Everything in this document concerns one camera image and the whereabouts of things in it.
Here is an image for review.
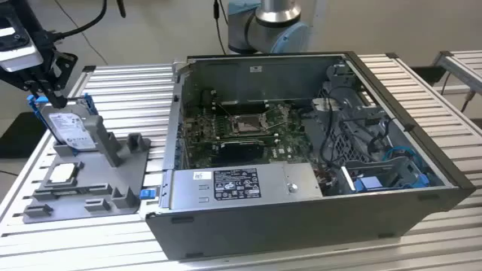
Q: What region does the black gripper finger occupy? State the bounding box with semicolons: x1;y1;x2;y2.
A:
51;51;79;110
0;69;55;96

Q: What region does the hard disk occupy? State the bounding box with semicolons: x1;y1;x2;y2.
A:
27;93;102;155

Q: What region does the grey metal disk bay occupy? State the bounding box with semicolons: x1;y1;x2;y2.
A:
340;155;434;195

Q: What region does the black floor mat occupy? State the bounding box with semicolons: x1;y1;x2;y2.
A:
0;112;53;159

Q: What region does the silver CPU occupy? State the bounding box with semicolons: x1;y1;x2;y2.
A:
49;163;79;183

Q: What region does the grey parts rack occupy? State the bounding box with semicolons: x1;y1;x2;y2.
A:
22;114;154;225

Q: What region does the black RAM slot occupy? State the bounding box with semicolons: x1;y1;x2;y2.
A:
218;100;266;112

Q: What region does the CPU socket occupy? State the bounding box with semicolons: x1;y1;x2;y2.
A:
231;113;268;136

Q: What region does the expansion slot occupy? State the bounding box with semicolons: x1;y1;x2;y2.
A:
219;135;277;142

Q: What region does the silver power supply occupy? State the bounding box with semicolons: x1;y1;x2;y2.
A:
167;163;325;211

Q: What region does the black graphics card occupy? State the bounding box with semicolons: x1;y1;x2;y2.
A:
213;141;266;167

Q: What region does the metal socket cover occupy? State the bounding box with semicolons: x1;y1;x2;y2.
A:
262;108;296;128

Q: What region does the green motherboard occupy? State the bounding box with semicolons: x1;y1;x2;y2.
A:
183;90;322;168

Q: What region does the dark grey PC case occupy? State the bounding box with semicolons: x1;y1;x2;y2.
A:
145;50;476;261

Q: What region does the black box behind table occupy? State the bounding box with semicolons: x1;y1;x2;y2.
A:
409;65;446;87

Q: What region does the metal slat side table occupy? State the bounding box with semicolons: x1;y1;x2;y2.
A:
432;50;482;94

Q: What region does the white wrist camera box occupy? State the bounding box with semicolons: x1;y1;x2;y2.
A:
0;16;46;72

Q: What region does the thin wall cable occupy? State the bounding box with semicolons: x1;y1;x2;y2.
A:
78;30;109;66

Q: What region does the thick black gripper cable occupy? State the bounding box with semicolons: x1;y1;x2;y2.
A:
49;0;110;41

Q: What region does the thin wire locking lever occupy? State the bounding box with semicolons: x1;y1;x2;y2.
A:
215;102;234;117

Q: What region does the black hanging cable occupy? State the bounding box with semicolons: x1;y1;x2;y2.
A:
213;0;227;55

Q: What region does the long black wire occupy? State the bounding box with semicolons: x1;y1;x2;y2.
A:
325;94;380;170

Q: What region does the short black wire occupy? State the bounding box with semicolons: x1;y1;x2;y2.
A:
341;117;392;155

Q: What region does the blue wire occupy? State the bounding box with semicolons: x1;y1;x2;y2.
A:
384;146;417;164

